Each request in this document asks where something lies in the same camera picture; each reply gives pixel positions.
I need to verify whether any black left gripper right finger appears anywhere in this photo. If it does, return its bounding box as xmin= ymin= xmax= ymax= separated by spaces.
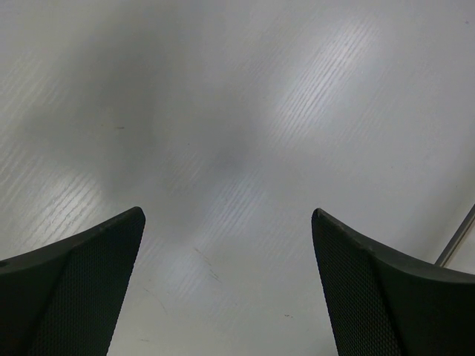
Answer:
xmin=312 ymin=208 xmax=474 ymax=355

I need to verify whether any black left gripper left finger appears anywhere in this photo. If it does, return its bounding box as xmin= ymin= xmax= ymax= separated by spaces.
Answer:
xmin=1 ymin=207 xmax=145 ymax=355

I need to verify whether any aluminium table edge rail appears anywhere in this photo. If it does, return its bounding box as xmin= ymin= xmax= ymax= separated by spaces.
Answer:
xmin=435 ymin=205 xmax=475 ymax=267

